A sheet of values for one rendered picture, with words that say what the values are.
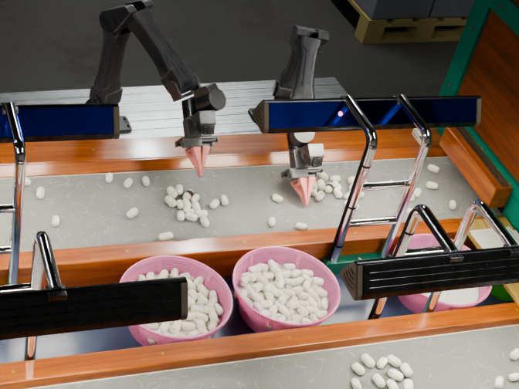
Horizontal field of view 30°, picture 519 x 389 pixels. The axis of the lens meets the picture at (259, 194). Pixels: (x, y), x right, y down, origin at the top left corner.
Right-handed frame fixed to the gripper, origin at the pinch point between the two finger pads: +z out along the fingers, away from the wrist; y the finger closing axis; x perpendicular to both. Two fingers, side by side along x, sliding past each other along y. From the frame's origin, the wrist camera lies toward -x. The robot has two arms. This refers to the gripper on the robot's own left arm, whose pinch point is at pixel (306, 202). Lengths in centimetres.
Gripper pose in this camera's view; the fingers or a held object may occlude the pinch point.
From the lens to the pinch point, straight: 262.0
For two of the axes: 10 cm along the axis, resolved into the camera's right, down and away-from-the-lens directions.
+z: 1.2, 9.8, -1.4
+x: -3.6, 1.7, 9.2
